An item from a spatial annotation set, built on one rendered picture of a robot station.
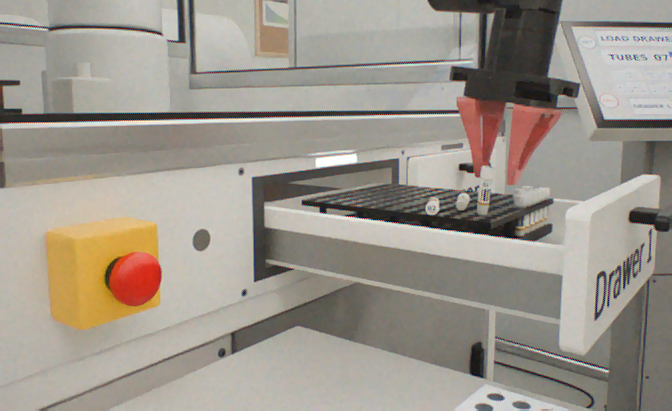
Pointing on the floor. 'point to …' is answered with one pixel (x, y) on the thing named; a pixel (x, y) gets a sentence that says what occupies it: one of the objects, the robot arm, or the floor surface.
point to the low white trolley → (318, 380)
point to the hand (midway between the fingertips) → (496, 172)
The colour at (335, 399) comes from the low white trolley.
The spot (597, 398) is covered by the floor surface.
